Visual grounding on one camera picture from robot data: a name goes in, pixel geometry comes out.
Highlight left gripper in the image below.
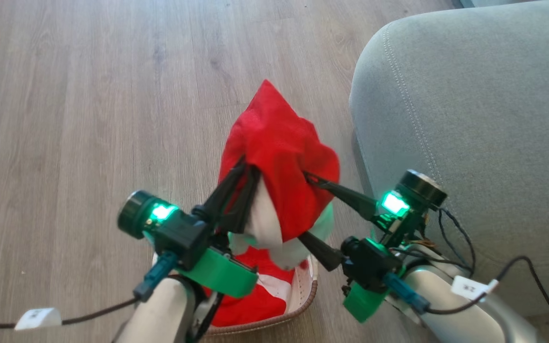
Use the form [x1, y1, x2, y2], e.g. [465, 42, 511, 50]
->
[117, 157, 261, 271]

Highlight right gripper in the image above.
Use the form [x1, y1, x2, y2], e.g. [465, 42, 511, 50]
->
[298, 169, 447, 292]

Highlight red and white garment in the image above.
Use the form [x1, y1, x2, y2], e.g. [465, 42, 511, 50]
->
[203, 80, 340, 328]

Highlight cream perforated laundry basket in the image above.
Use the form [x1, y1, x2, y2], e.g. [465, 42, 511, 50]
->
[153, 252, 318, 336]

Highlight grey fabric sofa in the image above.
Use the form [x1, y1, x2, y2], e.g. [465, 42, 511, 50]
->
[349, 0, 549, 317]

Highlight teal right cable connector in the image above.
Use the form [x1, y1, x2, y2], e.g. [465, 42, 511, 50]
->
[383, 272, 431, 315]

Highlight teal cable connector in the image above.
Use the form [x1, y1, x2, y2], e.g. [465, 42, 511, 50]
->
[133, 251, 178, 303]
[383, 272, 431, 315]

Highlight teal left cable connector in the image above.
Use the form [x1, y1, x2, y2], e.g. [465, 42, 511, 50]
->
[133, 251, 178, 303]

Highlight thin black gripper wires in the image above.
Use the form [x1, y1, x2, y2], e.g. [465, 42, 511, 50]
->
[389, 207, 477, 277]

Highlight white right cable tag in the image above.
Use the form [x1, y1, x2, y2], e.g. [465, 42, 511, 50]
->
[450, 275, 500, 301]

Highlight white cable tag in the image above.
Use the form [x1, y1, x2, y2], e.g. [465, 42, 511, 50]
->
[450, 275, 500, 301]
[14, 307, 62, 331]

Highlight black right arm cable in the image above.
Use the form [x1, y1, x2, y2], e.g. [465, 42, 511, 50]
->
[426, 256, 549, 343]

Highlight white left cable tag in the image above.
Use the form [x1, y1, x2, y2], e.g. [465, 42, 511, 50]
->
[14, 307, 62, 331]

